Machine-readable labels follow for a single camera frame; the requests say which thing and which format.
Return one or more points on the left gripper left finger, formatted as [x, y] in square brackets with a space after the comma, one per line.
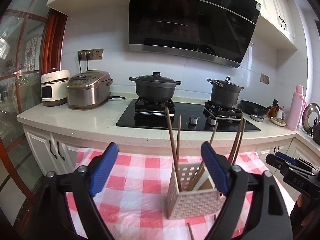
[51, 218]

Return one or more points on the brown chopstick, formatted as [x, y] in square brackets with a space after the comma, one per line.
[190, 231]
[178, 138]
[233, 144]
[173, 148]
[237, 142]
[213, 134]

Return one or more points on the white lower kitchen cabinets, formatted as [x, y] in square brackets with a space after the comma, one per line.
[61, 130]

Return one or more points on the person right hand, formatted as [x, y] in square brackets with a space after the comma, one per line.
[305, 218]

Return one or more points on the small plate with food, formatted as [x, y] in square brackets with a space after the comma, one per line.
[278, 121]

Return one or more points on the pink thermos bottle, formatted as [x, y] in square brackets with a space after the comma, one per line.
[297, 107]

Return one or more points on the glass pot lid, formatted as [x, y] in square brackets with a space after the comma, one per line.
[310, 114]

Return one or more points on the dark sauce bottle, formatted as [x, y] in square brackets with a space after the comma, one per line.
[272, 112]

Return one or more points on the small metal dish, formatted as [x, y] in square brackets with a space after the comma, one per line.
[257, 118]

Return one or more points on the beige perforated utensil basket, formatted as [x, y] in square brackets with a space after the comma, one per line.
[192, 193]

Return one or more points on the black frying pan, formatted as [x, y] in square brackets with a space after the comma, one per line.
[252, 108]

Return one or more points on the silver rice cooker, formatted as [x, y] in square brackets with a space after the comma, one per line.
[88, 89]

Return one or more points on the white small cooker appliance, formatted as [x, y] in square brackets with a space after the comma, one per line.
[53, 88]

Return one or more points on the black stock pot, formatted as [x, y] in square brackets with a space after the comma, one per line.
[224, 93]

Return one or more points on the black casserole pot with lid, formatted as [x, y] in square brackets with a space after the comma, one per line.
[155, 88]

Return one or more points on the black glass gas hob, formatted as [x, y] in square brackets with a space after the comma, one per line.
[186, 116]

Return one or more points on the white upper cabinet right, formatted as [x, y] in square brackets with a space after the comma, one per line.
[275, 24]

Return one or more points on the red wooden glass door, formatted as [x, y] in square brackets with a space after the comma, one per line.
[30, 45]

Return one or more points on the black range hood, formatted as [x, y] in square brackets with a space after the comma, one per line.
[217, 31]

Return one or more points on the wall socket panel right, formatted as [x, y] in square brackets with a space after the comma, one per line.
[264, 79]

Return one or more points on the wall socket panel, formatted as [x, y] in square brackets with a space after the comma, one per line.
[264, 79]
[91, 54]

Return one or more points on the wall socket panel left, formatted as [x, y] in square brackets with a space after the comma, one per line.
[91, 54]

